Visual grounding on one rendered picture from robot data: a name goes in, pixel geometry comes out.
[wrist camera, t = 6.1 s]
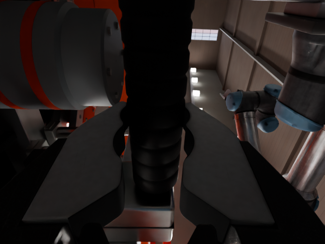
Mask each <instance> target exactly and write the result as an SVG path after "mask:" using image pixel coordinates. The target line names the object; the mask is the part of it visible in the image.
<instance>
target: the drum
mask: <svg viewBox="0 0 325 244"><path fill-rule="evenodd" d="M122 52H123V44H122V40H121V31H120V27H119V23H118V19H117V17H116V15H115V13H114V12H113V11H112V10H111V9H105V8H79V7H78V6H77V5H76V4H75V3H72V2H64V1H42V0H40V1H28V0H0V108H5V109H54V110H84V109H86V108H87V107H88V106H109V107H111V106H113V105H115V104H117V103H118V102H120V99H121V96H122V90H123V85H124V64H123V53H122Z"/></svg>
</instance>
